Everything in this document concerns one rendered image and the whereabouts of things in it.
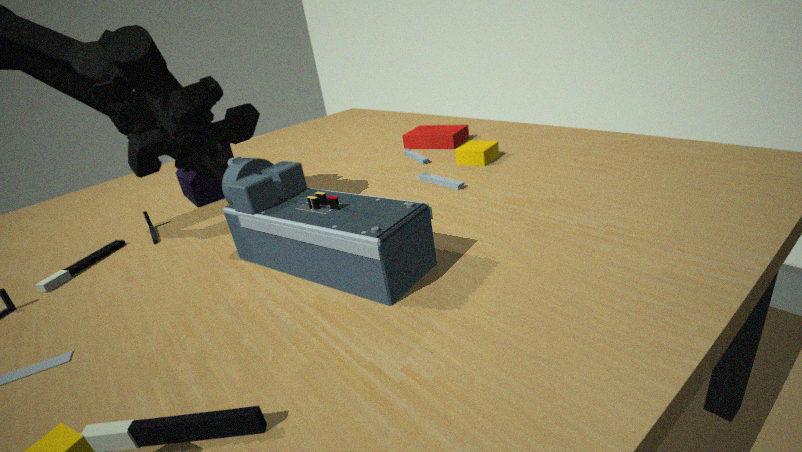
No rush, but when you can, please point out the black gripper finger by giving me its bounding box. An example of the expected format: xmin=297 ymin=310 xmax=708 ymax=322
xmin=175 ymin=134 xmax=224 ymax=184
xmin=210 ymin=124 xmax=234 ymax=157

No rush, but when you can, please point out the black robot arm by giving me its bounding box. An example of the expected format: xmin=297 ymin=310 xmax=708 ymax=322
xmin=0 ymin=5 xmax=223 ymax=140

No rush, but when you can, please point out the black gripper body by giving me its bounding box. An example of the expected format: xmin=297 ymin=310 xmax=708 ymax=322
xmin=128 ymin=88 xmax=260 ymax=177

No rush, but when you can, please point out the red rectangular block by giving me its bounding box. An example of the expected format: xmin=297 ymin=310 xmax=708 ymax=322
xmin=402 ymin=125 xmax=470 ymax=149

